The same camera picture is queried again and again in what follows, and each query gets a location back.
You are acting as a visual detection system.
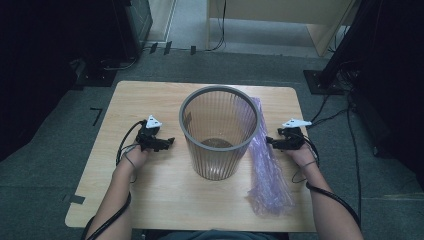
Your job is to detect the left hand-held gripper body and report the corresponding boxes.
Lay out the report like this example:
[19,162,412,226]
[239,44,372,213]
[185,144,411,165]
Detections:
[135,114,164,153]

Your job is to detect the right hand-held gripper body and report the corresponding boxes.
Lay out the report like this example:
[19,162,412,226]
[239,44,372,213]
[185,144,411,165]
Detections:
[278,118,313,150]

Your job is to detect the purple plastic trash bag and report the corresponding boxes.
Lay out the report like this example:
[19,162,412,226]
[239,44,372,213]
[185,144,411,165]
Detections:
[247,96,296,217]

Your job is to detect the gray plastic bin ring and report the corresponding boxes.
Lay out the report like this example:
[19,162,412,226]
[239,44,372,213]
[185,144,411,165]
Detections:
[178,85,262,153]

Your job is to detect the person's right hand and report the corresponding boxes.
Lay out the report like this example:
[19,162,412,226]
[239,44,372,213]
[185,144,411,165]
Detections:
[285,143,318,168]

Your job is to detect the person's left hand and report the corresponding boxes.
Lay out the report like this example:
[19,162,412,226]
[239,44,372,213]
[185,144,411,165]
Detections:
[121,141,151,169]

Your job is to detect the black metal stand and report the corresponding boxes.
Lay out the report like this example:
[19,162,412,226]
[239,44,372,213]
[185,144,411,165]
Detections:
[303,0,371,96]

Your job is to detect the gray tape piece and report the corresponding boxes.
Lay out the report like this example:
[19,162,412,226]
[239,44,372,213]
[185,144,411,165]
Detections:
[62,193,86,205]

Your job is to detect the person's dark clothing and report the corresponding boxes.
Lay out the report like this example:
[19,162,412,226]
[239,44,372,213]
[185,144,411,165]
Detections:
[159,229,282,240]

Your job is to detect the black cabinet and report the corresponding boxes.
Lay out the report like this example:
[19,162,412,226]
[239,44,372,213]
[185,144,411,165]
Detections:
[111,0,154,61]

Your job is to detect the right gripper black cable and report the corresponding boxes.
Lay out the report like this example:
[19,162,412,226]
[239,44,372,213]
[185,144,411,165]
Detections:
[291,131,363,231]

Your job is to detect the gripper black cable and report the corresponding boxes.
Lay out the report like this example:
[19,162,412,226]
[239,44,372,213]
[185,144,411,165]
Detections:
[81,119,148,240]
[291,131,363,231]

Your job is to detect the gray floor cable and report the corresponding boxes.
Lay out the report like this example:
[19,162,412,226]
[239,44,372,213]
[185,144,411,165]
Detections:
[103,57,140,72]

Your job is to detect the long black floor cable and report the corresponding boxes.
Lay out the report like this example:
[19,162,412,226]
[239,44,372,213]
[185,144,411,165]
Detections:
[345,96,364,221]

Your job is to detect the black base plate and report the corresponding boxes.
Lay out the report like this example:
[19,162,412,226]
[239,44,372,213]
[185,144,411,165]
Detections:
[75,59,118,88]

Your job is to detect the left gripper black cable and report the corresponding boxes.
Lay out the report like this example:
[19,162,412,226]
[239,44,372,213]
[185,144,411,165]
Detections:
[81,119,148,240]

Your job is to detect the hanging black cable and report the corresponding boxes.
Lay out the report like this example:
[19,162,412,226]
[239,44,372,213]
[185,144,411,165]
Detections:
[204,0,228,53]

